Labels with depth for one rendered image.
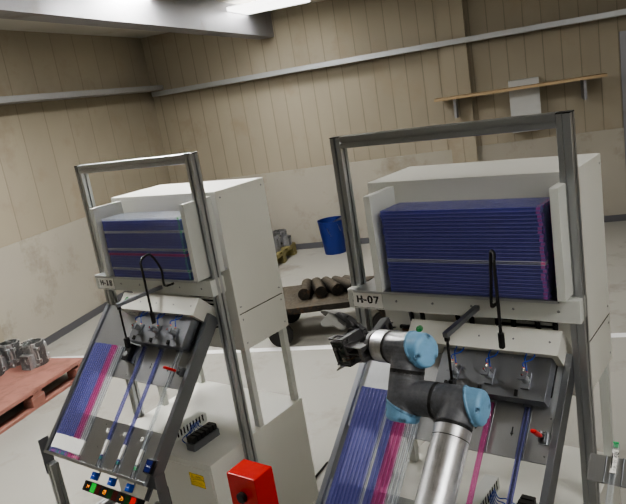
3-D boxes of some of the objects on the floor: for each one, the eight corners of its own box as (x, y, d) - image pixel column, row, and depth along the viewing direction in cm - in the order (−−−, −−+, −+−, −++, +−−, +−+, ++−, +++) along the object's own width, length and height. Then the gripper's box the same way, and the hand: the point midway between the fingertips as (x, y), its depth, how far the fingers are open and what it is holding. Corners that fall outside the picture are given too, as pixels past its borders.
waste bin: (355, 246, 888) (350, 211, 877) (349, 254, 852) (343, 218, 841) (326, 249, 901) (320, 214, 890) (318, 257, 865) (312, 221, 854)
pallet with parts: (298, 251, 913) (294, 225, 904) (276, 271, 827) (271, 243, 819) (212, 259, 952) (207, 234, 943) (183, 278, 866) (177, 251, 858)
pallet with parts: (11, 374, 616) (1, 337, 607) (91, 371, 589) (81, 332, 581) (-103, 446, 501) (-118, 401, 492) (-11, 447, 474) (-25, 400, 466)
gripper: (350, 315, 149) (298, 313, 165) (377, 394, 152) (324, 384, 168) (376, 299, 153) (324, 298, 169) (402, 376, 157) (349, 368, 173)
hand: (332, 336), depth 170 cm, fingers open, 14 cm apart
